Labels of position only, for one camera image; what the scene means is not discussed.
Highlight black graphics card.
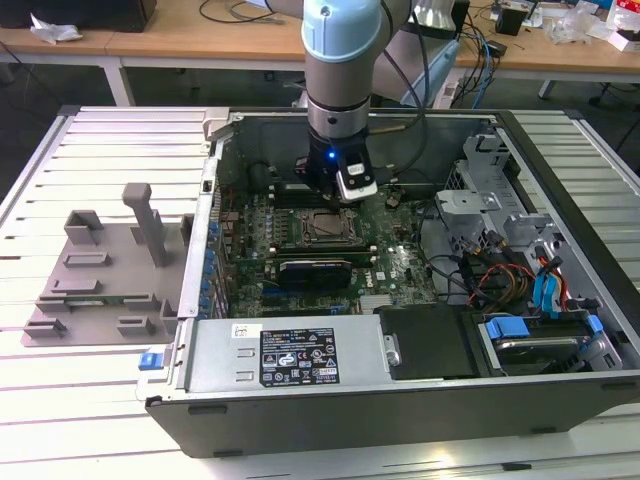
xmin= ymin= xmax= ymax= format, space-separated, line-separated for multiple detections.
xmin=277 ymin=257 xmax=354 ymax=291

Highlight clear plastic bag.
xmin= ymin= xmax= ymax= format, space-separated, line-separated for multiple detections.
xmin=547 ymin=7 xmax=614 ymax=44

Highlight black plastic shroud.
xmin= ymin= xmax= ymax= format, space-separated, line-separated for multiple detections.
xmin=373 ymin=304 xmax=484 ymax=382

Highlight black tall desktop box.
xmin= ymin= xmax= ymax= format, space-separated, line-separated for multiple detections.
xmin=452 ymin=0 xmax=471 ymax=34

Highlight open black PC case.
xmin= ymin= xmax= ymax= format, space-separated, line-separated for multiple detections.
xmin=135 ymin=107 xmax=640 ymax=459

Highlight silver finned heat sink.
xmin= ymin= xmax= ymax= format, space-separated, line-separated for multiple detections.
xmin=358 ymin=294 xmax=396 ymax=314

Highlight green motherboard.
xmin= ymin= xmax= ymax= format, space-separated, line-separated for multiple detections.
xmin=219 ymin=185 xmax=441 ymax=319

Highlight yellow red wire bundle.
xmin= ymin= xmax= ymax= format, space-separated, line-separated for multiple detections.
xmin=467 ymin=249 xmax=536 ymax=306

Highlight orange flat cable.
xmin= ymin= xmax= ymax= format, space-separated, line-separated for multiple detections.
xmin=537 ymin=254 xmax=570 ymax=311

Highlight black case cable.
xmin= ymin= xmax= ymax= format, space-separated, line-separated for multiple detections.
xmin=415 ymin=197 xmax=469 ymax=304

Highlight red white package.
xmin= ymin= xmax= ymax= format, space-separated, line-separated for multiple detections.
xmin=612 ymin=0 xmax=640 ymax=24

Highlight grey parts rack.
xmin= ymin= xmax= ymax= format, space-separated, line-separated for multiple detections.
xmin=19 ymin=182 xmax=197 ymax=347

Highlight hard disk blue carrier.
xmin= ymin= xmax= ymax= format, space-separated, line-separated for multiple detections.
xmin=479 ymin=313 xmax=604 ymax=377

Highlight CPU socket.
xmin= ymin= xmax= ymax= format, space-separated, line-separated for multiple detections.
xmin=298 ymin=205 xmax=360 ymax=247

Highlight black flat equipment case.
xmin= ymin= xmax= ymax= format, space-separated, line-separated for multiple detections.
xmin=0 ymin=0 xmax=157 ymax=32

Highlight metal socket cover frame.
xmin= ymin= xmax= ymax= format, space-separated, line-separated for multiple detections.
xmin=302 ymin=208 xmax=357 ymax=245

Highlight small black box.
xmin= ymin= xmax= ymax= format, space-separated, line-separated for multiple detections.
xmin=494 ymin=5 xmax=527 ymax=36

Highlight wooden desk white legs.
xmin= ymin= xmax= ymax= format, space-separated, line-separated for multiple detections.
xmin=102 ymin=0 xmax=640 ymax=109
xmin=0 ymin=27 xmax=109 ymax=66

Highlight white crumpled paper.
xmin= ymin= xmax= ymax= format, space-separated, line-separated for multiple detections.
xmin=29 ymin=13 xmax=84 ymax=45

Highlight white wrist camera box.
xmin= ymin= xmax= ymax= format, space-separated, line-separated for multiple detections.
xmin=335 ymin=158 xmax=380 ymax=204

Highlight grey power supply unit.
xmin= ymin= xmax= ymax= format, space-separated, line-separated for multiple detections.
xmin=183 ymin=317 xmax=394 ymax=397

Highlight small white box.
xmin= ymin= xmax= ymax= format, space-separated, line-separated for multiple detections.
xmin=608 ymin=28 xmax=640 ymax=52

